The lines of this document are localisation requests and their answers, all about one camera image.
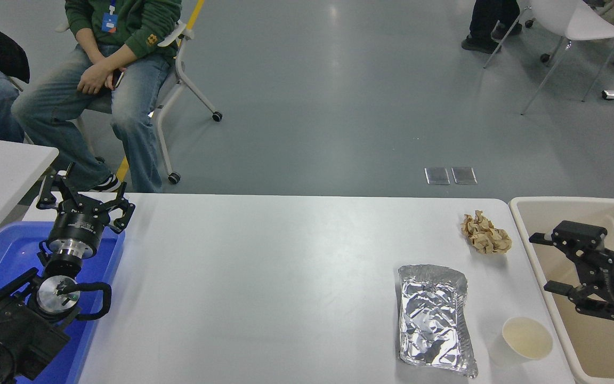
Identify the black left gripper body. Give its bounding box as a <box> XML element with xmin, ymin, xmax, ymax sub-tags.
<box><xmin>47</xmin><ymin>208</ymin><xmax>106</xmax><ymax>252</ymax></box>

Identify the white paper cup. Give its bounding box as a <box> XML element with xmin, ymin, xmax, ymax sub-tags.
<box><xmin>491</xmin><ymin>316</ymin><xmax>554</xmax><ymax>367</ymax></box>

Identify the tan paper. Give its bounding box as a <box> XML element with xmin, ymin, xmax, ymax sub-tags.
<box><xmin>460</xmin><ymin>210</ymin><xmax>513</xmax><ymax>255</ymax></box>

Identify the foil tray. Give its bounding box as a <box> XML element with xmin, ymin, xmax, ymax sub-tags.
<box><xmin>398</xmin><ymin>263</ymin><xmax>479</xmax><ymax>379</ymax></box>

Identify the seated person's left hand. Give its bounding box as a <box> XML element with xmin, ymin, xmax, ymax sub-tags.
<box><xmin>77</xmin><ymin>63</ymin><xmax>115</xmax><ymax>95</ymax></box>

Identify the large pale plastic bin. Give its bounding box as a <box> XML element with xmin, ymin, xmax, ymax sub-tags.
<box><xmin>508</xmin><ymin>196</ymin><xmax>614</xmax><ymax>384</ymax></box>

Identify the blue plastic tray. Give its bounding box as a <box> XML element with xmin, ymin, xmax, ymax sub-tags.
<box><xmin>0</xmin><ymin>221</ymin><xmax>126</xmax><ymax>384</ymax></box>

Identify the grey wheeled office chair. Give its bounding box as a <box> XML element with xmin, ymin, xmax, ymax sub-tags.
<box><xmin>54</xmin><ymin>20</ymin><xmax>223</xmax><ymax>185</ymax></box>

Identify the seated person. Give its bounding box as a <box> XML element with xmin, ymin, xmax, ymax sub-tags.
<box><xmin>11</xmin><ymin>0</ymin><xmax>182</xmax><ymax>193</ymax></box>

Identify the white shell chair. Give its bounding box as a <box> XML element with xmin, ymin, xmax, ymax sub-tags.
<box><xmin>484</xmin><ymin>0</ymin><xmax>614</xmax><ymax>115</ymax></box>

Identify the person in black trousers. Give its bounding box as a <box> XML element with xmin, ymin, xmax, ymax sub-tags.
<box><xmin>460</xmin><ymin>0</ymin><xmax>523</xmax><ymax>54</ymax></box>

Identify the blue lanyard with badge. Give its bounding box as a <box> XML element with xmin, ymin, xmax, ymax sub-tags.
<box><xmin>101</xmin><ymin>0</ymin><xmax>120</xmax><ymax>34</ymax></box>

